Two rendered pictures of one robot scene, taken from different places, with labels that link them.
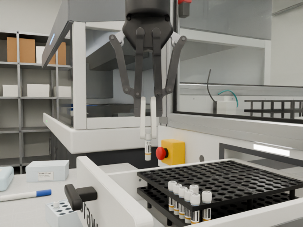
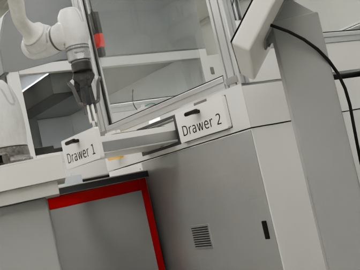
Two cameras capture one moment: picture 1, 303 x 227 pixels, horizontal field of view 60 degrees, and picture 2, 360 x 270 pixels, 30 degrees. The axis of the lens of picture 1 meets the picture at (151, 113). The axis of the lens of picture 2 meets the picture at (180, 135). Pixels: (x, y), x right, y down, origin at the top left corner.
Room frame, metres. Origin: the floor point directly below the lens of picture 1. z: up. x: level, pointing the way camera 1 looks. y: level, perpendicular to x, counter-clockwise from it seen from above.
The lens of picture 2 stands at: (-2.08, 0.07, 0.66)
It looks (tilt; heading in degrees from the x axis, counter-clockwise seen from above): 4 degrees up; 351
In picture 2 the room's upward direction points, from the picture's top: 13 degrees counter-clockwise
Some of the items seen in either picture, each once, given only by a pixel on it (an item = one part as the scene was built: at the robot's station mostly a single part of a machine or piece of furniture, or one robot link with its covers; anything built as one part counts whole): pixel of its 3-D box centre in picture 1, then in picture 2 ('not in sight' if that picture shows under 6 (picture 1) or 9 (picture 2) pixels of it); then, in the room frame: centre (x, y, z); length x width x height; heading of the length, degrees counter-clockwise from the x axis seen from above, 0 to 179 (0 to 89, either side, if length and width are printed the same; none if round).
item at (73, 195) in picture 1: (81, 194); (73, 141); (0.34, 0.09, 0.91); 0.07 x 0.04 x 0.01; 26
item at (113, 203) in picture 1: (101, 214); (81, 149); (0.36, 0.07, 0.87); 0.29 x 0.02 x 0.11; 26
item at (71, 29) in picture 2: not in sight; (70, 28); (0.45, 0.02, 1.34); 0.13 x 0.11 x 0.16; 53
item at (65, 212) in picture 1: (79, 211); (63, 182); (0.59, 0.17, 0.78); 0.12 x 0.08 x 0.04; 128
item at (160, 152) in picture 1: (162, 153); not in sight; (0.77, -0.03, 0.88); 0.04 x 0.03 x 0.04; 26
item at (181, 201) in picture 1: (164, 187); not in sight; (0.40, -0.02, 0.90); 0.18 x 0.02 x 0.01; 26
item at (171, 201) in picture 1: (172, 197); not in sight; (0.38, -0.03, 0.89); 0.01 x 0.01 x 0.05
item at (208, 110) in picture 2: not in sight; (202, 120); (0.21, -0.36, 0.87); 0.29 x 0.02 x 0.11; 26
